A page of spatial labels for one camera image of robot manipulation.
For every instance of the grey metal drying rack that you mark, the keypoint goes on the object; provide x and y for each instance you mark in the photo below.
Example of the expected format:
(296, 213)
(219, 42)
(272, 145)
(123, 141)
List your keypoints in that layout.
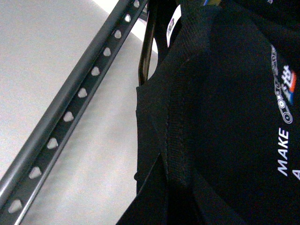
(29, 170)

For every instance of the black printed t-shirt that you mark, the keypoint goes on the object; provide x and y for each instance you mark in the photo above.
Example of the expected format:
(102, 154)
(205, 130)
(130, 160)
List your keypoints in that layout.
(219, 121)

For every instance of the metal clothes hanger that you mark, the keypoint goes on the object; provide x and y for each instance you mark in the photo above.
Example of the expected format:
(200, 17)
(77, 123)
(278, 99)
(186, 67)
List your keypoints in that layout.
(144, 64)

